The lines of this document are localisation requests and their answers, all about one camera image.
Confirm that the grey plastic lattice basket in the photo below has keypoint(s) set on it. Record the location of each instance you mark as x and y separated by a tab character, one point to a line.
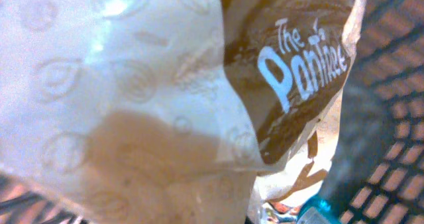
391	118

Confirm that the teal mouthwash bottle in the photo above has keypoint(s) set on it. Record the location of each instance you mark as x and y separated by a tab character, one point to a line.
317	210

